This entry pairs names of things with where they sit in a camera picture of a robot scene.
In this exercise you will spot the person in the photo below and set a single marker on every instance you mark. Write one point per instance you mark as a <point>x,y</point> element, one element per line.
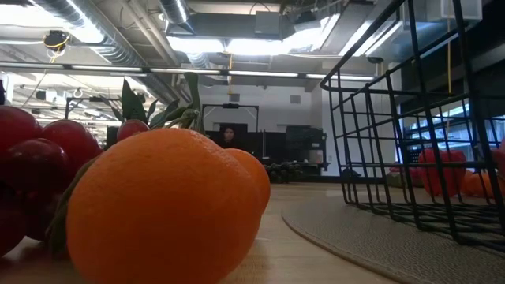
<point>229,136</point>

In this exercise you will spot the black grape bunch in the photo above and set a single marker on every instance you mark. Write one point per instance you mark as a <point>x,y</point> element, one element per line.
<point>284,173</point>

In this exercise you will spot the red grape bunch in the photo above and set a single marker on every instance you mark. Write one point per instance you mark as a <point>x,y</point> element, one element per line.
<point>413,175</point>
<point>35,165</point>

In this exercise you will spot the small silver ventilation duct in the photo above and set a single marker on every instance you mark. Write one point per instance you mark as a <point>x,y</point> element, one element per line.
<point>175,10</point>

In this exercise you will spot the large silver ventilation duct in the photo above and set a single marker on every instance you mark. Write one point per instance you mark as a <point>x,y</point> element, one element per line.
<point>114,51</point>

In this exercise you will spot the black partition wall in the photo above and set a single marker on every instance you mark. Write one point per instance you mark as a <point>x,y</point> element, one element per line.
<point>300,146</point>

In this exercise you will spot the round grey mat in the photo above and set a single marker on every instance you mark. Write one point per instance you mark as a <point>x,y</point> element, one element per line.
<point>375,244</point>

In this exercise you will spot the red bell pepper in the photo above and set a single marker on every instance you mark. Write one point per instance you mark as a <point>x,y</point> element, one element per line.
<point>450,173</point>

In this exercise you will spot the long ceiling light strip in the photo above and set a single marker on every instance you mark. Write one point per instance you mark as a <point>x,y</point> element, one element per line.
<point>118,68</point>

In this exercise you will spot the green plant in white pot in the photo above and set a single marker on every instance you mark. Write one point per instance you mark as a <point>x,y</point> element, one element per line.
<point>132,104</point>

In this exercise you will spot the black ceiling dome device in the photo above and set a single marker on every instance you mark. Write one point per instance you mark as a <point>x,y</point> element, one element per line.
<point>55,39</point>

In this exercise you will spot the grey ceiling air unit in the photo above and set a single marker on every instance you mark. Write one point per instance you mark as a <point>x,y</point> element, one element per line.
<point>268,23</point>

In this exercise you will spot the black metal frame stand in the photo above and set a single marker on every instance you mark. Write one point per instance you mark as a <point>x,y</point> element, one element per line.
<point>230,105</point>

